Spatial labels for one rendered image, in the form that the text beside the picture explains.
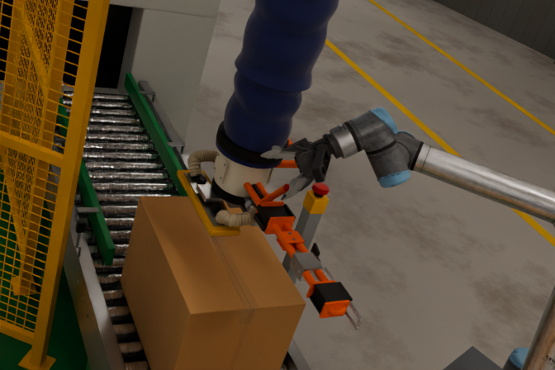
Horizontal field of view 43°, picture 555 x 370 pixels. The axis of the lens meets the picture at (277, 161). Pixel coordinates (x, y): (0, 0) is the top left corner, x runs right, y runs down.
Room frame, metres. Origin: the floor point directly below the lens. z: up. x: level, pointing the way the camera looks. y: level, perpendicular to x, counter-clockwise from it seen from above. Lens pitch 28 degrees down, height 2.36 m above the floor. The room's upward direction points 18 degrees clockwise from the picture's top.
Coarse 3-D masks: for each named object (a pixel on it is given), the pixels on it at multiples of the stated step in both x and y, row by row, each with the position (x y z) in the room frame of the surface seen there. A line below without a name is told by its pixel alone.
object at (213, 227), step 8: (184, 176) 2.01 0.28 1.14; (200, 176) 2.04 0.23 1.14; (184, 184) 1.97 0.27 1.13; (192, 184) 1.97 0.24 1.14; (192, 192) 1.93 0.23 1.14; (192, 200) 1.90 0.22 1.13; (200, 200) 1.90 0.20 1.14; (200, 208) 1.86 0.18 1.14; (208, 208) 1.87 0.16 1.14; (216, 208) 1.86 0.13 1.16; (224, 208) 1.90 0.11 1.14; (200, 216) 1.84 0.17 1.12; (208, 216) 1.83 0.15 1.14; (208, 224) 1.79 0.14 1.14; (216, 224) 1.80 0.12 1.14; (208, 232) 1.78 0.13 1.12; (216, 232) 1.77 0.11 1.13; (224, 232) 1.78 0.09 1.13; (232, 232) 1.80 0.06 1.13
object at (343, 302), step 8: (312, 288) 1.49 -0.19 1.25; (320, 288) 1.48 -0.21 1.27; (328, 288) 1.49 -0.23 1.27; (336, 288) 1.50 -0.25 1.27; (312, 296) 1.49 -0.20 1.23; (320, 296) 1.47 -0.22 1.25; (328, 296) 1.46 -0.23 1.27; (336, 296) 1.47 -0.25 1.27; (344, 296) 1.48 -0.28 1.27; (320, 304) 1.46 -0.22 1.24; (328, 304) 1.43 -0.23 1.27; (336, 304) 1.45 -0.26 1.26; (344, 304) 1.46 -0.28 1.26; (320, 312) 1.43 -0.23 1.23
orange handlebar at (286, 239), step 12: (288, 144) 2.26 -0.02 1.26; (252, 192) 1.85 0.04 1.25; (264, 192) 1.88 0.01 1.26; (276, 228) 1.71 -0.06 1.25; (288, 228) 1.73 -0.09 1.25; (288, 240) 1.66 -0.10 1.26; (300, 240) 1.68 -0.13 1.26; (288, 252) 1.63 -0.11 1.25; (300, 252) 1.65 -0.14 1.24; (312, 276) 1.54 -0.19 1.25; (324, 276) 1.56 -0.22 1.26; (336, 312) 1.43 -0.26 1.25
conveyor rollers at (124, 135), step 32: (64, 96) 3.42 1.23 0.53; (96, 96) 3.52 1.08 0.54; (128, 96) 3.63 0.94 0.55; (96, 128) 3.17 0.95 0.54; (128, 128) 3.27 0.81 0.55; (96, 160) 2.92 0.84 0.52; (128, 160) 3.00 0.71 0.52; (160, 160) 3.10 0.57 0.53; (96, 192) 2.66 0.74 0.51; (128, 192) 2.75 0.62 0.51; (160, 192) 2.83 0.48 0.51; (128, 224) 2.48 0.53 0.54; (96, 256) 2.23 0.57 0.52; (128, 352) 1.78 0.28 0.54
